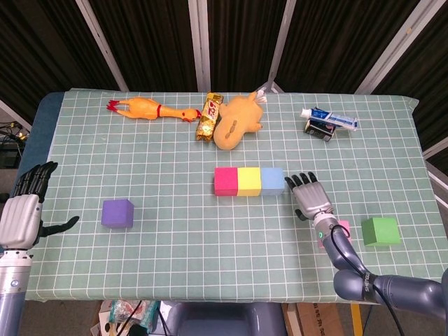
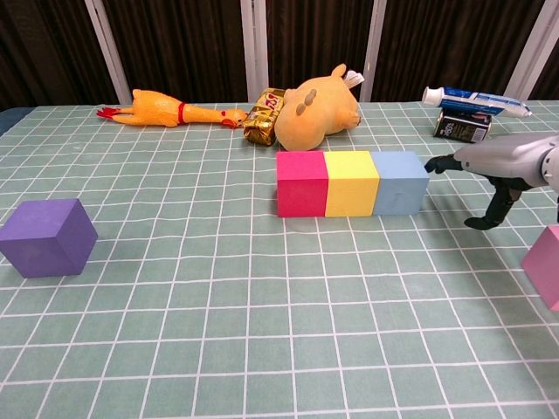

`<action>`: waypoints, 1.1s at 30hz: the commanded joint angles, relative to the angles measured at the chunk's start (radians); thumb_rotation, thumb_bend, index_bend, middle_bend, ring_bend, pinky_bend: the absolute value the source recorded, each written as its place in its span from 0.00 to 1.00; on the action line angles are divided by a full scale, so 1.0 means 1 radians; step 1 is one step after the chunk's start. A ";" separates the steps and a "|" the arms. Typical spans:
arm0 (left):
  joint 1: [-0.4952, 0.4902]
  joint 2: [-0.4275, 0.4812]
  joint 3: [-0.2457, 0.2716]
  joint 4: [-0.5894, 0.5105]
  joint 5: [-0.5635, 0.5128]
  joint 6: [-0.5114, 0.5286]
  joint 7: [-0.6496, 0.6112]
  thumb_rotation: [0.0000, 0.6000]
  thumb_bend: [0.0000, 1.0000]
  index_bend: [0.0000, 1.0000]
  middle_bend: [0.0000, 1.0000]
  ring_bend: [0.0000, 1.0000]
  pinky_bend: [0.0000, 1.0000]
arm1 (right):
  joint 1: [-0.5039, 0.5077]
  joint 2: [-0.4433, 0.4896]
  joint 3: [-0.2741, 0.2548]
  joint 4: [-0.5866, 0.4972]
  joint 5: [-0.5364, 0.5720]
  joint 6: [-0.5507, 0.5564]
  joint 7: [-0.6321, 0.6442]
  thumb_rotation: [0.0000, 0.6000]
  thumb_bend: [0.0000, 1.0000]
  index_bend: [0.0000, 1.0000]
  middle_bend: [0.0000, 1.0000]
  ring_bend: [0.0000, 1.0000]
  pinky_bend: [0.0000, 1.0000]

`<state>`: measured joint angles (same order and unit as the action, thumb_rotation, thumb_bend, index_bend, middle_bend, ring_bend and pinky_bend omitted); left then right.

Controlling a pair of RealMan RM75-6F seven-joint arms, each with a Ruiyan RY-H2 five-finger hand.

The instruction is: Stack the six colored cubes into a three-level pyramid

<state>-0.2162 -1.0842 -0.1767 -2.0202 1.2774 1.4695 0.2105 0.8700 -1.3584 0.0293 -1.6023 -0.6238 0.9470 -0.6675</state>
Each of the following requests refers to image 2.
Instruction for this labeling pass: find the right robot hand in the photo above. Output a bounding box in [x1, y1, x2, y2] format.
[424, 134, 559, 231]

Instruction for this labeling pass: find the light blue foam cube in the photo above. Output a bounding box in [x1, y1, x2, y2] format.
[370, 150, 431, 216]

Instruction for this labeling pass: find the pink foam cube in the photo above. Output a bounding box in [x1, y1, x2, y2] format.
[520, 224, 559, 312]

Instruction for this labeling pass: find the yellow foam cube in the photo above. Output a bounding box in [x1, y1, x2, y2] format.
[322, 150, 380, 218]

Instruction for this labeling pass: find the magenta foam cube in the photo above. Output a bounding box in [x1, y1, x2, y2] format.
[276, 150, 329, 218]

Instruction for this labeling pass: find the small black carton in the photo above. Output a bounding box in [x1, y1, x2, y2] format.
[433, 109, 493, 145]

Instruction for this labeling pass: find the white blue toothpaste tube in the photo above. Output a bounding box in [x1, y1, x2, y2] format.
[421, 85, 533, 118]

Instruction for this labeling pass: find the yellow plush toy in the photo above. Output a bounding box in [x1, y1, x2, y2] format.
[273, 63, 366, 154]

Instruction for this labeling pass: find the gold snack packet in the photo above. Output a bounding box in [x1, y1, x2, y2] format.
[242, 86, 286, 147]

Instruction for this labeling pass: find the green checked tablecloth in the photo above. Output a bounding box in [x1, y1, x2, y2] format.
[0, 99, 559, 419]

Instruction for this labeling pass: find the yellow rubber chicken toy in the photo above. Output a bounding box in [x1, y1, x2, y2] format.
[96, 88, 249, 129]

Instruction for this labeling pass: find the purple foam cube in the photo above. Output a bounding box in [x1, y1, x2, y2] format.
[0, 198, 99, 279]

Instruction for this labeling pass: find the blue table pad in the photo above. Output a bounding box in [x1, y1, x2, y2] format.
[0, 106, 34, 136]

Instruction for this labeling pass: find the white partition frame post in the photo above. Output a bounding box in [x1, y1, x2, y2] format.
[508, 0, 556, 100]
[357, 0, 389, 102]
[239, 0, 270, 104]
[84, 0, 132, 106]

